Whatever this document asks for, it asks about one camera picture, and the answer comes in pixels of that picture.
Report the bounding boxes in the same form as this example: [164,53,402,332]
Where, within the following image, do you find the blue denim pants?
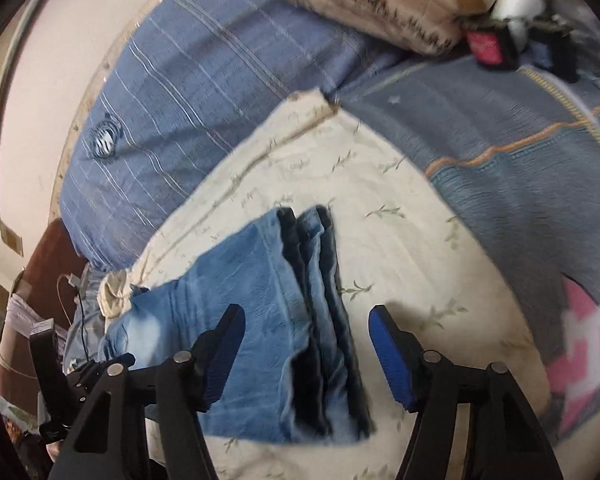
[98,205,372,444]

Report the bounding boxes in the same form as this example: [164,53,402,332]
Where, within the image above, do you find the lavender cloth on headboard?
[5,294,53,339]

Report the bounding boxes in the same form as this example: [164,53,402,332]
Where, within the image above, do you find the brown headboard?
[0,219,87,413]

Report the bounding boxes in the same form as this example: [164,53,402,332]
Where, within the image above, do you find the cream leaf-print bedsheet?
[97,88,554,480]

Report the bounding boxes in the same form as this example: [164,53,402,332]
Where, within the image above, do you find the blue grey patterned blanket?
[336,56,600,441]

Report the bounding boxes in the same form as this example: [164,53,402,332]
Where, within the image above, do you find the blue plaid pillow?
[60,0,405,271]

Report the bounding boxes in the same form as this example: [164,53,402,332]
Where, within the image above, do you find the red black small device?
[465,28,519,70]

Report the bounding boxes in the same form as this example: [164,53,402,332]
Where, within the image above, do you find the black cable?
[74,288,93,366]

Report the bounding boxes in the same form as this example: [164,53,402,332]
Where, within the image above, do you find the white charger with cable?
[56,273,82,323]

